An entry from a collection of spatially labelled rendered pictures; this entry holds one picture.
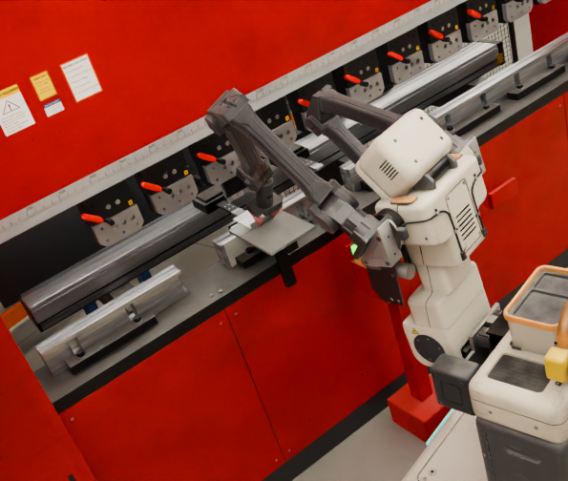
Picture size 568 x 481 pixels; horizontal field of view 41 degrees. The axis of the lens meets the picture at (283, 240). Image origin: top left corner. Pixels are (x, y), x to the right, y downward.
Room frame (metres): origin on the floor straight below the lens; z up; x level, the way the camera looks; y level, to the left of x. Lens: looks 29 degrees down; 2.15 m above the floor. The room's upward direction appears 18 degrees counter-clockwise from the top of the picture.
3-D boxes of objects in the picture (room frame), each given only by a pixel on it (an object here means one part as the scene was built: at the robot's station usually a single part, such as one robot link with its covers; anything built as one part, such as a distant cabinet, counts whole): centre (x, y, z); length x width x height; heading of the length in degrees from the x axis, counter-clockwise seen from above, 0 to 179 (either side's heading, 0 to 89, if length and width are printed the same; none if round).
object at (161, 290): (2.05, 0.59, 0.92); 0.50 x 0.06 x 0.10; 116
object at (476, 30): (2.80, -0.97, 1.26); 0.15 x 0.09 x 0.17; 116
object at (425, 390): (2.14, -0.32, 0.39); 0.06 x 0.06 x 0.54; 28
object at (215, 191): (2.43, 0.17, 1.01); 0.26 x 0.12 x 0.05; 26
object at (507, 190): (2.59, -0.90, 0.59); 0.15 x 0.02 x 0.07; 116
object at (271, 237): (2.15, 0.03, 1.00); 0.26 x 0.18 x 0.01; 26
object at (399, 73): (2.62, -0.61, 1.26); 0.15 x 0.09 x 0.17; 116
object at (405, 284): (2.14, -0.32, 0.75); 0.20 x 0.16 x 0.18; 118
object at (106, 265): (2.74, -0.14, 0.93); 2.30 x 0.14 x 0.10; 116
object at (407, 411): (2.11, -0.33, 0.06); 0.25 x 0.20 x 0.12; 28
